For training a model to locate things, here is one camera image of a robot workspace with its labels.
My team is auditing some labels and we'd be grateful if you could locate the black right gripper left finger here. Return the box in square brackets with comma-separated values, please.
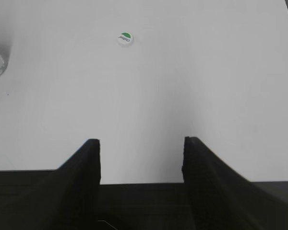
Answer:
[0, 139, 101, 230]

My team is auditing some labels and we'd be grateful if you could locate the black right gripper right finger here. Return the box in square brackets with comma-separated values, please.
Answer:
[181, 137, 288, 230]

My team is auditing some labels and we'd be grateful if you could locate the white green bottle cap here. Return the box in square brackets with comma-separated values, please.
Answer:
[117, 32, 134, 47]

